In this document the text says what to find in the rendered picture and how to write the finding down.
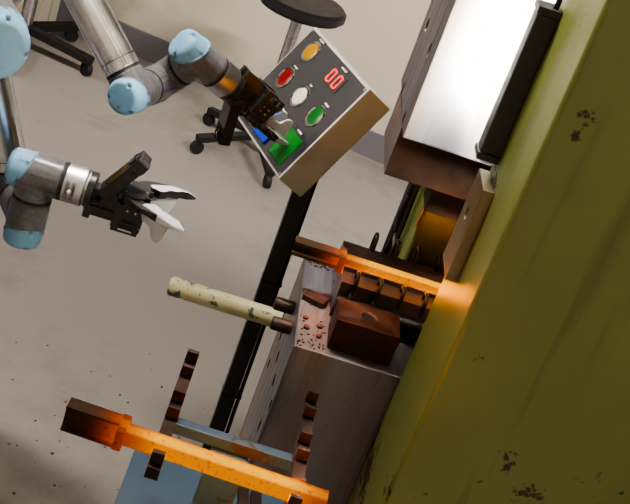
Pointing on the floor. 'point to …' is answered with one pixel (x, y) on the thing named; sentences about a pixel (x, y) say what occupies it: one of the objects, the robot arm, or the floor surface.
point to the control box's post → (260, 303)
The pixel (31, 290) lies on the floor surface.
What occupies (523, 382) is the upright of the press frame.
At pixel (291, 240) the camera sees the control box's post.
